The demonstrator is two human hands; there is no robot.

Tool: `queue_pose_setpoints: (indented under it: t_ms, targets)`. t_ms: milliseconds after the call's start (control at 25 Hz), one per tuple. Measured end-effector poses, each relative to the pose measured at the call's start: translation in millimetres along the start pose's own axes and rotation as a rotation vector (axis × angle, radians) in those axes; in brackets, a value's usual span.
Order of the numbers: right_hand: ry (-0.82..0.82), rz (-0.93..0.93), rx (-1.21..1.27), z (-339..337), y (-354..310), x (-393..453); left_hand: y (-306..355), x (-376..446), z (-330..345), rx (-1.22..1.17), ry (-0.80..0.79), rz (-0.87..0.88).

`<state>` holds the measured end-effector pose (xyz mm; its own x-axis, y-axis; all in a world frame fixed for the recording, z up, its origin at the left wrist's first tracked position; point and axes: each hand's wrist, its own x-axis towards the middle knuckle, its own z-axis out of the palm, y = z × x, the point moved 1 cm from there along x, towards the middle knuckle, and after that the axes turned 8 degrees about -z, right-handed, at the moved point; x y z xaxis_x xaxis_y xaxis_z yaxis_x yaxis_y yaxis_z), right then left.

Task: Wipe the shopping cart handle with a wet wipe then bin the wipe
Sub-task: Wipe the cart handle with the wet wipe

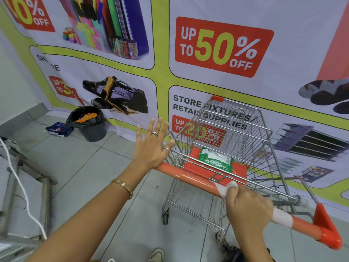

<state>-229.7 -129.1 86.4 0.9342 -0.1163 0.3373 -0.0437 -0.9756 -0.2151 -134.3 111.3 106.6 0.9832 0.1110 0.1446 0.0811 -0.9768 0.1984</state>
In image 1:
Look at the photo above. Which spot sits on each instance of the grey metal frame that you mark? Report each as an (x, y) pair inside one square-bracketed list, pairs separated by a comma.
[(45, 204)]

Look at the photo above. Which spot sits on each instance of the person's right fingers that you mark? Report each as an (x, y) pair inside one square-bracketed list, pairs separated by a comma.
[(259, 200)]

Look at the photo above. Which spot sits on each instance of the person's left hand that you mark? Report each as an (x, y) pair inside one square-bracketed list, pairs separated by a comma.
[(148, 152)]

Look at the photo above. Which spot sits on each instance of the blue packet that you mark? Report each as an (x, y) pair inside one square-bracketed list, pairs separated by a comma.
[(59, 129)]

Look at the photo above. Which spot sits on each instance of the black bin with bag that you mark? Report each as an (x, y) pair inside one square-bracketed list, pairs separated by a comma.
[(91, 130)]

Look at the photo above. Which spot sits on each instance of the large printed sale banner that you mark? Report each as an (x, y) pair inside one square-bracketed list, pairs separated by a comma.
[(286, 79)]

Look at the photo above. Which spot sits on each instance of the person's left thumb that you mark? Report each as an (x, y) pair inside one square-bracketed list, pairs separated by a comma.
[(169, 146)]

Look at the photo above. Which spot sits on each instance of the green and white packet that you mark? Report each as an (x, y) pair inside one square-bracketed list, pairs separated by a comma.
[(215, 159)]

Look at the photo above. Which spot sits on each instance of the white wipe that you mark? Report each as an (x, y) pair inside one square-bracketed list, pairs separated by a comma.
[(226, 189)]

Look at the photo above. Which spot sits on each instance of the person's right forearm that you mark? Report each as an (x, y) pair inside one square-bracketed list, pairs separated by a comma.
[(252, 248)]

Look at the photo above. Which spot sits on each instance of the person's left little finger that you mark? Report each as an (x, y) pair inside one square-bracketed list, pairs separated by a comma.
[(139, 133)]

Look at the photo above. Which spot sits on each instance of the orange trash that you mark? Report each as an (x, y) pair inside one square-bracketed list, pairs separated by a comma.
[(86, 117)]

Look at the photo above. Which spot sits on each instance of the person's beige shoe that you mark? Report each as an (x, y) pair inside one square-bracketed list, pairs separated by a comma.
[(156, 255)]

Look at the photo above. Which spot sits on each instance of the person's left forearm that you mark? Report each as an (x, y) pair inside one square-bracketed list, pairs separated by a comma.
[(90, 218)]

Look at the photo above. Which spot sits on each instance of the person's left middle finger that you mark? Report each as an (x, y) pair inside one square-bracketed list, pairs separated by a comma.
[(159, 128)]

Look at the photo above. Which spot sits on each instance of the person's right hand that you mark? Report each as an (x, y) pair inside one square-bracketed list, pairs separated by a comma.
[(248, 212)]

